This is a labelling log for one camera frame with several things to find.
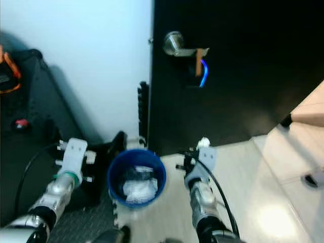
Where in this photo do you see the white tissue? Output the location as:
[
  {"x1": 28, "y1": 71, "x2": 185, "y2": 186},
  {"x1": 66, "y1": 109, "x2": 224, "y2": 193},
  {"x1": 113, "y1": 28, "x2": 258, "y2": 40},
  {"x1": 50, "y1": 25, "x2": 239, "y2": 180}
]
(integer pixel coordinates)
[{"x1": 196, "y1": 137, "x2": 211, "y2": 149}]

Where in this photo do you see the blue bucket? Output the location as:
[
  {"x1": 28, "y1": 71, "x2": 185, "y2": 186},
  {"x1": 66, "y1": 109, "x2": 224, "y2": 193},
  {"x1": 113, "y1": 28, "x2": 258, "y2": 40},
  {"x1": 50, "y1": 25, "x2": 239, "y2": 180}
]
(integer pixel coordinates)
[{"x1": 107, "y1": 148, "x2": 167, "y2": 210}]

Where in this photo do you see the black foam puzzle mat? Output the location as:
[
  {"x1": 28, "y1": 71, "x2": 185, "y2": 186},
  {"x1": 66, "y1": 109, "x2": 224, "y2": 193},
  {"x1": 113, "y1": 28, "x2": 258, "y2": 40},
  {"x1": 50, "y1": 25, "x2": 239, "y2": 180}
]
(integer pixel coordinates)
[
  {"x1": 76, "y1": 190, "x2": 135, "y2": 243},
  {"x1": 136, "y1": 80, "x2": 151, "y2": 148}
]

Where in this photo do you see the crumpled white paper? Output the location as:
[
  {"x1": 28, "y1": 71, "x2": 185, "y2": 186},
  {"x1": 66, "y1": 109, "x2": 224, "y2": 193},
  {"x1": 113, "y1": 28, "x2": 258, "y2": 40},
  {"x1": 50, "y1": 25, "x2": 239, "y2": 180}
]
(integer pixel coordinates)
[{"x1": 123, "y1": 178, "x2": 158, "y2": 204}]

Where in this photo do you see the black equipment case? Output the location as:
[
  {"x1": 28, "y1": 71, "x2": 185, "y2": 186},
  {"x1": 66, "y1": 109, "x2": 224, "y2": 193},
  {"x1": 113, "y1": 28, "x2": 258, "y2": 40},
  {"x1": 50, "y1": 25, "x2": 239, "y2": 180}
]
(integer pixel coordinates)
[{"x1": 0, "y1": 48, "x2": 82, "y2": 226}]

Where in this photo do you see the robot left leg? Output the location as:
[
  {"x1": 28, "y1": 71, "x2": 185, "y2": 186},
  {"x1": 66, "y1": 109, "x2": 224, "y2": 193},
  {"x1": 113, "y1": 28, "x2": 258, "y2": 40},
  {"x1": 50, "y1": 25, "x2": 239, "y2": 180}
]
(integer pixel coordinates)
[{"x1": 94, "y1": 228, "x2": 131, "y2": 243}]

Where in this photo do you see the black door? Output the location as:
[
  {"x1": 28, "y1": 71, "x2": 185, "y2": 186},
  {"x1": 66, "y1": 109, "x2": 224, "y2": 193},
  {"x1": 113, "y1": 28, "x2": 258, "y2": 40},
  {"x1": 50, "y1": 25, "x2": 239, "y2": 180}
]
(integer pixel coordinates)
[{"x1": 147, "y1": 0, "x2": 324, "y2": 157}]

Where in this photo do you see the orange black battery pack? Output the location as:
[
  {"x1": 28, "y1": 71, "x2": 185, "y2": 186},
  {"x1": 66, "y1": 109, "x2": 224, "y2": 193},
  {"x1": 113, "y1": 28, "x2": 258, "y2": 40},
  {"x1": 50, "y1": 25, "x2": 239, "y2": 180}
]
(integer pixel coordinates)
[{"x1": 0, "y1": 45, "x2": 23, "y2": 95}]

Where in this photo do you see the beige wooden furniture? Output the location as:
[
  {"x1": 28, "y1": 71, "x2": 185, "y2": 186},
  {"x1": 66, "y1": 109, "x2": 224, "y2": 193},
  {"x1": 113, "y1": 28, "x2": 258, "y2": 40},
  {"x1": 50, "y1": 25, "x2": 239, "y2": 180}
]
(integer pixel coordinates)
[{"x1": 278, "y1": 78, "x2": 324, "y2": 128}]

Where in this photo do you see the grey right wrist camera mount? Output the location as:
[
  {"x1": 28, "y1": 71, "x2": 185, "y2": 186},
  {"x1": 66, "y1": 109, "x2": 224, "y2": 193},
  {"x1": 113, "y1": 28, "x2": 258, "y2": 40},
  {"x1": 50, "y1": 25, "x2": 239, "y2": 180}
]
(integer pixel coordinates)
[{"x1": 185, "y1": 147, "x2": 217, "y2": 185}]

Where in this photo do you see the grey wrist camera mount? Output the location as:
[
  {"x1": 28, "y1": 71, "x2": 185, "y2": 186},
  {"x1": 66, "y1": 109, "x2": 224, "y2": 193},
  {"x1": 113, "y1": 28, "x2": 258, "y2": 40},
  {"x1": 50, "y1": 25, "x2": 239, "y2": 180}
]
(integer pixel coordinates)
[
  {"x1": 58, "y1": 138, "x2": 91, "y2": 178},
  {"x1": 185, "y1": 147, "x2": 217, "y2": 185}
]

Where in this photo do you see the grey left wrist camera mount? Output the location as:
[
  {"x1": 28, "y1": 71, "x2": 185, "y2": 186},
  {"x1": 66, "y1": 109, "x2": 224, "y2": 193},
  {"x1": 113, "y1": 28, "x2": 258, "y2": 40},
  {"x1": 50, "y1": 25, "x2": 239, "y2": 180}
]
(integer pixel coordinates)
[{"x1": 58, "y1": 138, "x2": 91, "y2": 178}]

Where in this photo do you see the blue cord loop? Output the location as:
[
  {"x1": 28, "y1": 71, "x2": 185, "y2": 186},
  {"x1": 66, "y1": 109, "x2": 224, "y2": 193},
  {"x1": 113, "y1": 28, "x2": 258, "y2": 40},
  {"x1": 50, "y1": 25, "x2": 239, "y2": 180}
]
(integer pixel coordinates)
[{"x1": 198, "y1": 58, "x2": 210, "y2": 88}]

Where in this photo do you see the silver door handle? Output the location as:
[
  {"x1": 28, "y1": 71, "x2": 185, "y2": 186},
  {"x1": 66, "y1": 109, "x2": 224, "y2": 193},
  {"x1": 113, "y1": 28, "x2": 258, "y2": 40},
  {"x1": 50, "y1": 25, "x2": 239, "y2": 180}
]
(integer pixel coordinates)
[{"x1": 163, "y1": 30, "x2": 211, "y2": 57}]

